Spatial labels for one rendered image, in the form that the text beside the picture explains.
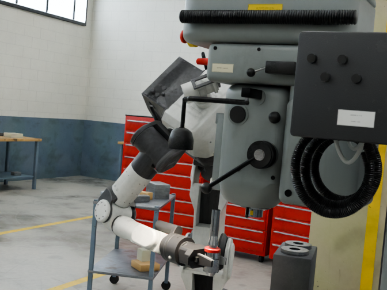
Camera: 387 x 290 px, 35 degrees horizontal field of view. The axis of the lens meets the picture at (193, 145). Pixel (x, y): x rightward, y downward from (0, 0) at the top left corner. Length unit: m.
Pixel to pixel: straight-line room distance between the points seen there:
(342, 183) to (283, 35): 0.38
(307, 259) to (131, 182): 0.62
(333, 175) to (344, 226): 1.93
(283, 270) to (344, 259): 1.46
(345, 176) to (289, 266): 0.59
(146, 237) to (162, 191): 3.04
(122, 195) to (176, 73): 0.46
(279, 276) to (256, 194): 0.48
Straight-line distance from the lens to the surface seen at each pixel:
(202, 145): 2.04
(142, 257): 4.83
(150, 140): 2.00
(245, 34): 1.56
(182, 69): 2.15
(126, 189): 2.07
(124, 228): 2.05
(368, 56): 1.21
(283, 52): 1.52
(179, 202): 7.00
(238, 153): 1.58
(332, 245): 3.42
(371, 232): 3.36
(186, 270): 2.43
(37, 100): 12.14
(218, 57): 1.59
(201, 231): 2.37
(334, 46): 1.23
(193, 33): 1.62
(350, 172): 1.47
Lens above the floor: 1.54
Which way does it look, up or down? 3 degrees down
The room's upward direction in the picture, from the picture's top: 5 degrees clockwise
